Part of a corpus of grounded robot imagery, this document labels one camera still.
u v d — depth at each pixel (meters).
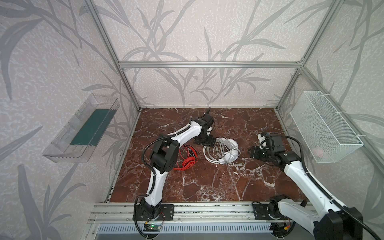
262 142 0.72
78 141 0.64
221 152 0.87
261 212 0.73
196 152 0.89
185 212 0.75
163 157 0.54
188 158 0.85
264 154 0.69
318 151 0.72
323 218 0.40
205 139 0.83
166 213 0.73
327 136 0.61
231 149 0.86
